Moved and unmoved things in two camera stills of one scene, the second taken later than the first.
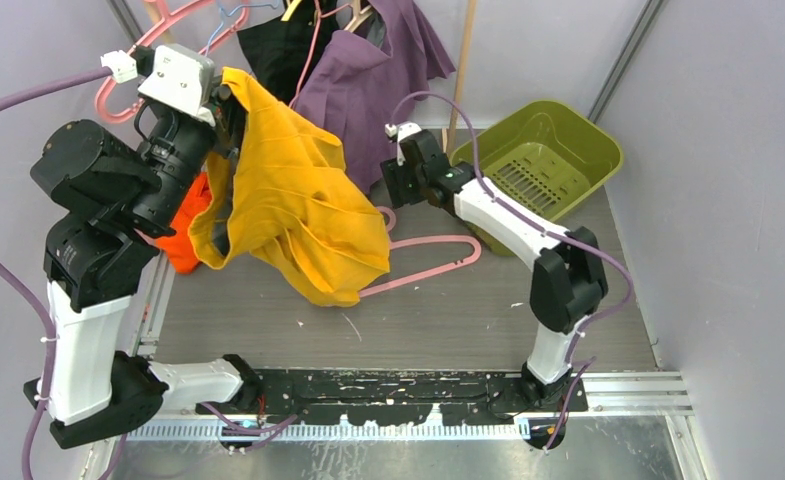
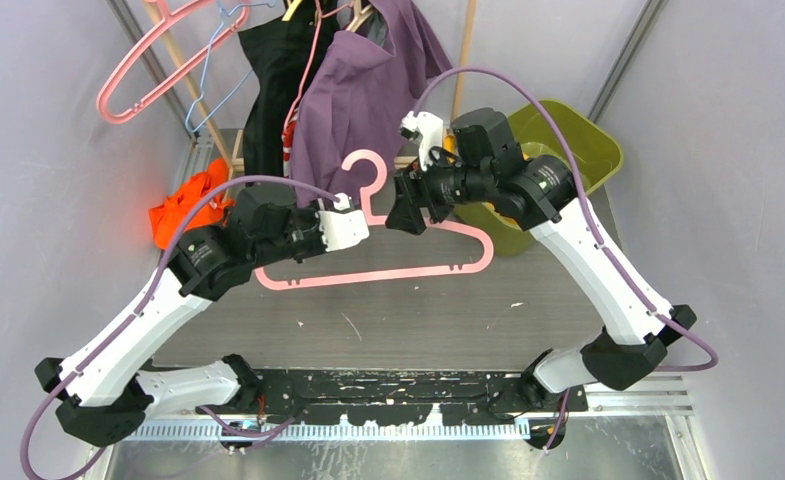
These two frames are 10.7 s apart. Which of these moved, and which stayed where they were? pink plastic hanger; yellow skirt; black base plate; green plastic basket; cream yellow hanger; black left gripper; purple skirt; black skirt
Moved: black left gripper; yellow skirt; pink plastic hanger
Stayed: purple skirt; cream yellow hanger; black skirt; black base plate; green plastic basket
